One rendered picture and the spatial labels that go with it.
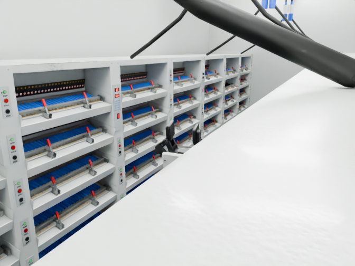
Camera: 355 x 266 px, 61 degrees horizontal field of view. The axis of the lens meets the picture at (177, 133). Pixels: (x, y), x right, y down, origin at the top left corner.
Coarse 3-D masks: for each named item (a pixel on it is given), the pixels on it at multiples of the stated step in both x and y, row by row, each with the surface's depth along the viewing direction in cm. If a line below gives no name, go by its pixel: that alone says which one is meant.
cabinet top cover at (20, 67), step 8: (8, 64) 122; (16, 64) 122; (24, 64) 124; (32, 64) 127; (40, 64) 131; (48, 64) 134; (56, 64) 138; (64, 64) 143; (72, 64) 147; (80, 64) 152; (88, 64) 157; (96, 64) 162; (104, 64) 168; (120, 64) 181; (128, 64) 188; (136, 64) 196; (16, 72) 121; (24, 72) 124
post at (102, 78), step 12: (108, 60) 172; (84, 72) 181; (96, 72) 177; (108, 72) 173; (96, 84) 180; (108, 84) 176; (120, 84) 183; (120, 96) 184; (108, 120) 182; (120, 132) 189; (108, 144) 187; (120, 156) 192; (108, 180) 194; (120, 192) 196
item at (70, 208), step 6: (96, 192) 185; (84, 198) 177; (78, 204) 172; (66, 210) 164; (54, 216) 158; (60, 216) 161; (48, 222) 153; (36, 228) 148; (42, 228) 150; (36, 234) 146
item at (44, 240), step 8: (104, 184) 194; (112, 184) 193; (112, 192) 193; (96, 200) 182; (104, 200) 184; (112, 200) 190; (88, 208) 174; (96, 208) 176; (64, 216) 163; (72, 216) 165; (80, 216) 166; (88, 216) 172; (64, 224) 158; (72, 224) 160; (48, 232) 150; (56, 232) 152; (64, 232) 156; (40, 240) 145; (48, 240) 146; (56, 240) 152; (40, 248) 143
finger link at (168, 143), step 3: (165, 141) 72; (168, 141) 72; (171, 141) 74; (174, 141) 74; (168, 144) 72; (171, 144) 74; (174, 144) 74; (168, 147) 72; (171, 147) 72; (174, 147) 73; (171, 150) 72
